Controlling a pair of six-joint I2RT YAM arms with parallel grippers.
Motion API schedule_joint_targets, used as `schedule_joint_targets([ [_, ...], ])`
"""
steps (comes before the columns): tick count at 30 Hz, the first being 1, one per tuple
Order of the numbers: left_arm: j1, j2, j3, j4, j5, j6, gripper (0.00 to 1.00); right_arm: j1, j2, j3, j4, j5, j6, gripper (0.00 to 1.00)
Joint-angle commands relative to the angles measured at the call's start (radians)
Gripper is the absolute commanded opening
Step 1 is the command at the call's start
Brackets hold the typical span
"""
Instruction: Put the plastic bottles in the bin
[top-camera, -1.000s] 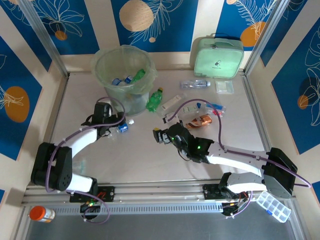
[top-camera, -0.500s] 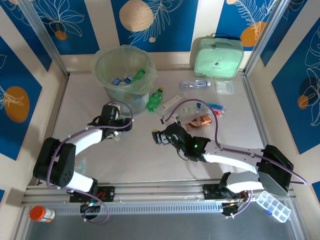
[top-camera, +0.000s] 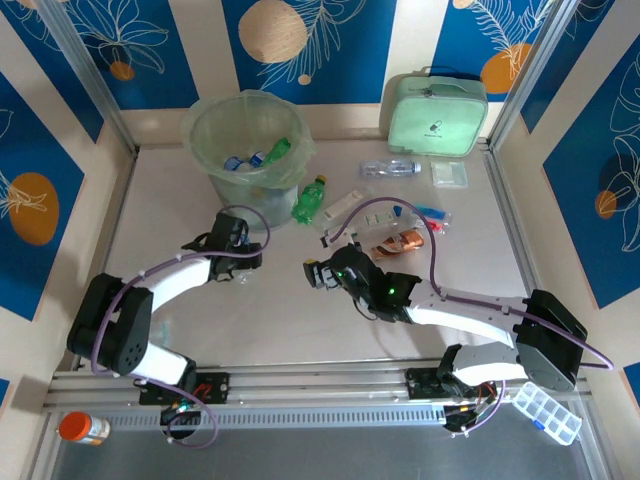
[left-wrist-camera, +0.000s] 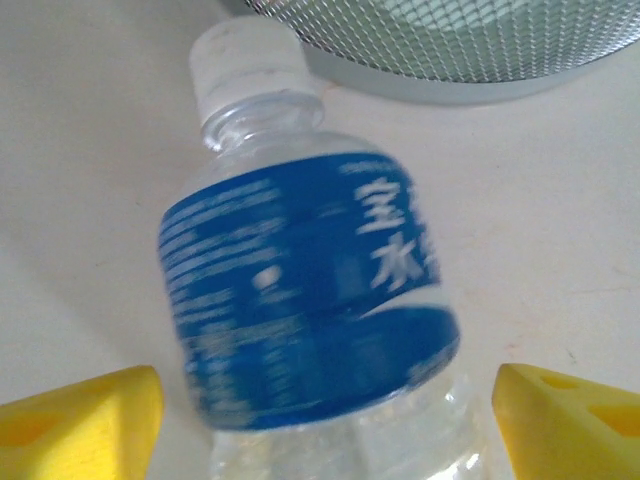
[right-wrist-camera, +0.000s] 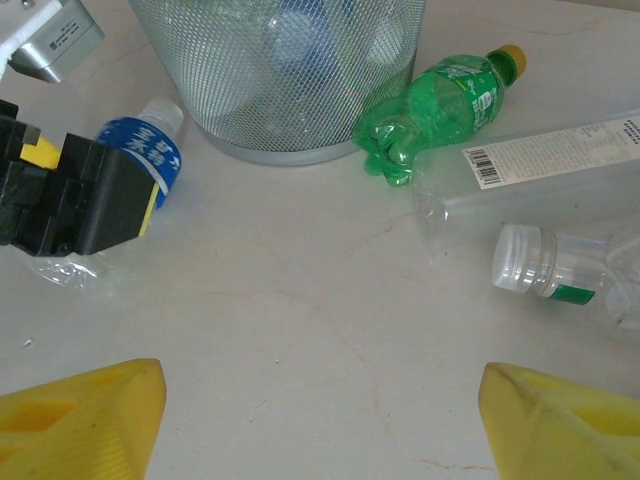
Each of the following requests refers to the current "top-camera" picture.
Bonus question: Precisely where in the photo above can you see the grey slotted cable duct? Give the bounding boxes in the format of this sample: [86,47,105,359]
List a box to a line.
[102,403,451,432]

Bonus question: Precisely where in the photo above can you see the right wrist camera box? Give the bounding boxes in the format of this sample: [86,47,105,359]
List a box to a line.
[319,228,352,250]

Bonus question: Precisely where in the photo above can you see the clear plastic waste bin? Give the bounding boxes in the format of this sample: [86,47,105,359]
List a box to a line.
[183,89,316,232]

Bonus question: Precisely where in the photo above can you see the mint green medicine bag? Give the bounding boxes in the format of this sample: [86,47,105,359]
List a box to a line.
[387,66,489,159]

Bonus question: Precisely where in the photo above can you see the clear bottle pale blue label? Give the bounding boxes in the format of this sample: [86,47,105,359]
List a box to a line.
[359,158,422,180]

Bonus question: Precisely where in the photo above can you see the small clear zip bag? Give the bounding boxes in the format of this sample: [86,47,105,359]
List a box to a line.
[430,160,469,189]

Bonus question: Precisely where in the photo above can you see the small black wiring board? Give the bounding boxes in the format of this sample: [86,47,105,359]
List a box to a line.
[443,402,496,434]
[159,403,205,427]

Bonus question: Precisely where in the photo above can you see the clear bag blue red items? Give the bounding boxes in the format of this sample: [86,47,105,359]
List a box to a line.
[413,203,454,237]

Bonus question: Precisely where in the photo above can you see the aluminium side rail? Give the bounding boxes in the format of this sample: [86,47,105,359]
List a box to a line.
[482,142,559,359]
[69,149,140,371]

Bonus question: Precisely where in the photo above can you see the copper foil wrapper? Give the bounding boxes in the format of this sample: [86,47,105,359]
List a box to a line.
[369,228,426,262]

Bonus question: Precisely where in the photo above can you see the green plastic bin liner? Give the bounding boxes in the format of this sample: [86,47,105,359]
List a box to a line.
[181,88,317,190]

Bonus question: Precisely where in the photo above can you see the green plastic soda bottle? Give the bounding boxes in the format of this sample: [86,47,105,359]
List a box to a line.
[291,174,329,227]
[259,137,293,169]

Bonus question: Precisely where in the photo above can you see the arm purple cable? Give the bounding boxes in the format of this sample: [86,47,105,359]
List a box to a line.
[91,204,272,449]
[332,198,615,439]

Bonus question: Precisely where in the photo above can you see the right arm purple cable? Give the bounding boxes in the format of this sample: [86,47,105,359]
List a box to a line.
[332,198,615,439]

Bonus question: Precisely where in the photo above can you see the small clear bottle blue cap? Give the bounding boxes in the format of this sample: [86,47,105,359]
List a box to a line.
[344,202,405,241]

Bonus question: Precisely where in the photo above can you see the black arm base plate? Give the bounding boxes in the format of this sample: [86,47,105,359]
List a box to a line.
[403,366,501,401]
[138,371,232,407]

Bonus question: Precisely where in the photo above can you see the orange cap pill bottle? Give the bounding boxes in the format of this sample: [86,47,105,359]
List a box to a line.
[58,411,112,446]

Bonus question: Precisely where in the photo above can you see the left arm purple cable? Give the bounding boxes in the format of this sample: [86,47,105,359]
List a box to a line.
[91,204,272,449]

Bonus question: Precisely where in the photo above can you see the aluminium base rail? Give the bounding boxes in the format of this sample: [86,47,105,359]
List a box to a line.
[42,357,586,415]

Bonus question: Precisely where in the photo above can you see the aluminium frame post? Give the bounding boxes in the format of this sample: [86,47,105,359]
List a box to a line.
[487,0,586,151]
[37,0,140,157]

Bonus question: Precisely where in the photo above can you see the clear plastic organizer box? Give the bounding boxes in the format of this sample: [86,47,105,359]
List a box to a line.
[509,382,584,446]

